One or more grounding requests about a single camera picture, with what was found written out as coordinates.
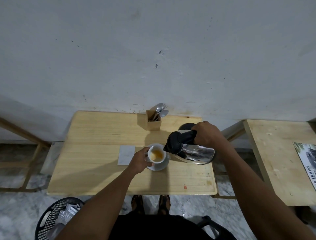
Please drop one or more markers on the person's black garment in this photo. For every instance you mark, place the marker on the person's black garment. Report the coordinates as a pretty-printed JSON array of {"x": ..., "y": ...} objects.
[{"x": 153, "y": 228}]

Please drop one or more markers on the person's left sandal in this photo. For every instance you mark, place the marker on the person's left sandal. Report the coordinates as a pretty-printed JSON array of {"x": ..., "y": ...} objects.
[{"x": 137, "y": 204}]

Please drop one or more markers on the white saucer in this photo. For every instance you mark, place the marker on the white saucer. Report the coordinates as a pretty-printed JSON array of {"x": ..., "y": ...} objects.
[{"x": 161, "y": 167}]

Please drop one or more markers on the grey square card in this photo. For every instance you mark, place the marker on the grey square card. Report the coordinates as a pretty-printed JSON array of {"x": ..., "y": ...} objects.
[{"x": 126, "y": 155}]

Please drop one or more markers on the black plastic mesh basket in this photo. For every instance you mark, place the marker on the black plastic mesh basket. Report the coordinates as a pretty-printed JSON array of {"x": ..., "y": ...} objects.
[{"x": 49, "y": 215}]

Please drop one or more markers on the person's right hand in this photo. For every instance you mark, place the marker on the person's right hand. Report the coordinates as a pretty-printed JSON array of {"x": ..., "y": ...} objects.
[{"x": 208, "y": 133}]

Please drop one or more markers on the person's sandal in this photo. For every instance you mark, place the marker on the person's sandal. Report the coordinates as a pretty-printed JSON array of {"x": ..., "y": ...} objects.
[
  {"x": 164, "y": 204},
  {"x": 137, "y": 204}
]

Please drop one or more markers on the wooden cutlery holder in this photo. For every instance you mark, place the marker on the wooden cutlery holder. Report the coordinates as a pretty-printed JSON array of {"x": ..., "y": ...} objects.
[{"x": 153, "y": 124}]

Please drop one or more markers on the steel fork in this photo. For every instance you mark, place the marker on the steel fork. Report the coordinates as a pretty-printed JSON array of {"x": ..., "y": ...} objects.
[{"x": 164, "y": 107}]

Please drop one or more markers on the person's right forearm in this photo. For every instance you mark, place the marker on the person's right forearm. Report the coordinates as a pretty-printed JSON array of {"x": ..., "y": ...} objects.
[{"x": 256, "y": 192}]

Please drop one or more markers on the printed paper placemat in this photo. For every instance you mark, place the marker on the printed paper placemat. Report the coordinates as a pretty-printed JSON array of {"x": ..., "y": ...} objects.
[{"x": 308, "y": 160}]

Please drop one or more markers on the person's right sandal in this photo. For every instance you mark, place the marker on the person's right sandal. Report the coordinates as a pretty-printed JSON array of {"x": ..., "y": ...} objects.
[{"x": 164, "y": 204}]

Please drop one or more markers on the steel spoon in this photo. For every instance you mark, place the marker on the steel spoon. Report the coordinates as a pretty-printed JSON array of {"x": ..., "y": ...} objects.
[
  {"x": 164, "y": 113},
  {"x": 160, "y": 107}
]

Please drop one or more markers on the black kettle base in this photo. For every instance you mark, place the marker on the black kettle base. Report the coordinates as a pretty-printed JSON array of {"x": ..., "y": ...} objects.
[{"x": 184, "y": 126}]

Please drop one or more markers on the black plastic chair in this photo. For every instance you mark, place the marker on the black plastic chair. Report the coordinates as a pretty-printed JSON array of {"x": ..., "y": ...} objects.
[{"x": 217, "y": 231}]

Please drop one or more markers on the wooden bench frame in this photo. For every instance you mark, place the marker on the wooden bench frame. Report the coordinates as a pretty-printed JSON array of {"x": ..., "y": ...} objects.
[{"x": 29, "y": 153}]

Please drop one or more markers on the white ceramic cup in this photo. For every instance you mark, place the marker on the white ceramic cup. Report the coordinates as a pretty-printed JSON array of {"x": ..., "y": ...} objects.
[{"x": 151, "y": 151}]

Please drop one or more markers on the person's left thumb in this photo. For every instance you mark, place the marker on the person's left thumb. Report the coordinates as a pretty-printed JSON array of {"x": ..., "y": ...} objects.
[{"x": 149, "y": 165}]

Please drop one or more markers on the person's left forearm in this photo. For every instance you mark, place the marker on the person's left forearm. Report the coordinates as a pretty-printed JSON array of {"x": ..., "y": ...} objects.
[{"x": 98, "y": 210}]

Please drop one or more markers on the person's right fingers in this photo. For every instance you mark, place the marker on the person's right fingers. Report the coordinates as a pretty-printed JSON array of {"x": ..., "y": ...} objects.
[{"x": 196, "y": 128}]

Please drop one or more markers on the person's left hand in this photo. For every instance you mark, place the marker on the person's left hand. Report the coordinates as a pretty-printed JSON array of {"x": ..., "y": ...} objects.
[{"x": 138, "y": 162}]

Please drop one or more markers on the silver crumpled wrappers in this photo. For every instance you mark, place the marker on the silver crumpled wrappers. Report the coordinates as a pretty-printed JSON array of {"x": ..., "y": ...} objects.
[{"x": 68, "y": 212}]

